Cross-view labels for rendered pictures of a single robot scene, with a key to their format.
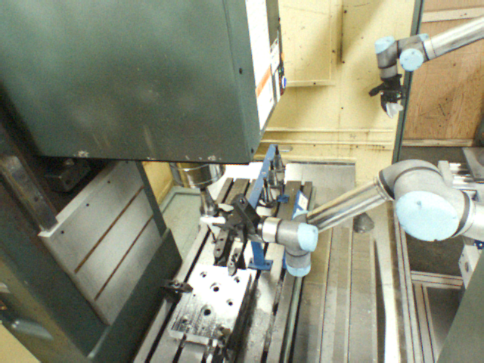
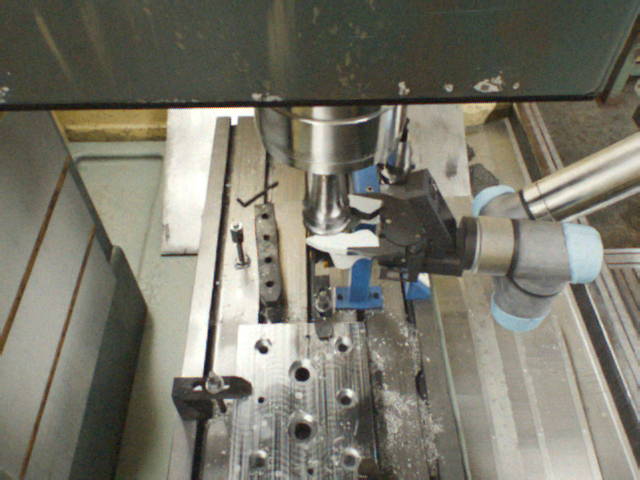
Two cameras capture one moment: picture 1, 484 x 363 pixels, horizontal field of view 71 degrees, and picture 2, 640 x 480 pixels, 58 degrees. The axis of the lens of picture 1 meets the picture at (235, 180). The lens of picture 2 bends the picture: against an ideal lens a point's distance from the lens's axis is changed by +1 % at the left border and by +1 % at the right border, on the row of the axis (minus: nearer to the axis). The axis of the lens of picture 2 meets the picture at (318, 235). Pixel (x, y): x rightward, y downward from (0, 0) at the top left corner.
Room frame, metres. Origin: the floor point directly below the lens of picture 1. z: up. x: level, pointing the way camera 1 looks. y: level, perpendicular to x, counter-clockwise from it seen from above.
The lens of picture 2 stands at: (0.40, 0.31, 1.90)
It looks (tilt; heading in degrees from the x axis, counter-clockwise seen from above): 51 degrees down; 335
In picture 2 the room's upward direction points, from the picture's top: straight up
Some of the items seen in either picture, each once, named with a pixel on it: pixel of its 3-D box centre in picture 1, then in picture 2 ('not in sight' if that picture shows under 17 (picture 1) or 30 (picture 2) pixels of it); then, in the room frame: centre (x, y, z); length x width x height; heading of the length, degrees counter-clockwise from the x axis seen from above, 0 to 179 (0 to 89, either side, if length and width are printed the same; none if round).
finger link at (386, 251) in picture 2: (226, 222); (380, 243); (0.77, 0.05, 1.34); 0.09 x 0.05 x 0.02; 72
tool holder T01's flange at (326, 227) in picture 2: (209, 208); (326, 211); (0.84, 0.10, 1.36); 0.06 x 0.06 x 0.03
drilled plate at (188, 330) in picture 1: (212, 302); (302, 404); (0.77, 0.17, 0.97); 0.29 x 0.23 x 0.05; 157
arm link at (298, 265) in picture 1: (298, 253); (521, 284); (0.70, -0.15, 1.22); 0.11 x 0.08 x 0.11; 159
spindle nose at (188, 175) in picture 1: (196, 156); (330, 78); (0.83, 0.10, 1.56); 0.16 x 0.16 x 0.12
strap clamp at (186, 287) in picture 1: (178, 290); (213, 393); (0.85, 0.30, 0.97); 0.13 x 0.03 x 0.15; 67
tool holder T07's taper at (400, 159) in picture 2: (266, 192); (400, 152); (0.98, -0.11, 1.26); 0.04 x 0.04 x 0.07
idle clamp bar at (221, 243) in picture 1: (224, 239); (268, 257); (1.11, 0.10, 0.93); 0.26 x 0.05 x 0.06; 162
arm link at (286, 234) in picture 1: (297, 236); (548, 252); (0.69, -0.15, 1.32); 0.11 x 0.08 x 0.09; 59
